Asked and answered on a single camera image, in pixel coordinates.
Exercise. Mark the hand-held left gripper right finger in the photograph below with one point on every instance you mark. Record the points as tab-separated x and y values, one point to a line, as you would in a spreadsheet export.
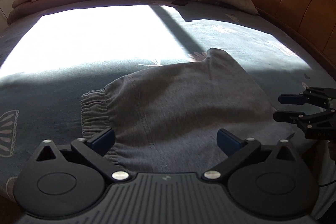
228	141

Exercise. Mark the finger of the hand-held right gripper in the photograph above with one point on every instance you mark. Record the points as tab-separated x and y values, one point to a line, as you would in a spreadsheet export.
290	99
284	117

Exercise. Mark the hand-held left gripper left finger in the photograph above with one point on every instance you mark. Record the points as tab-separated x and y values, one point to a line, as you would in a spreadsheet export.
103	140

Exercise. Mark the person's grey trouser leg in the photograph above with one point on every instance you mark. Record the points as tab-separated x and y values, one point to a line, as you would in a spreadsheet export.
325	200

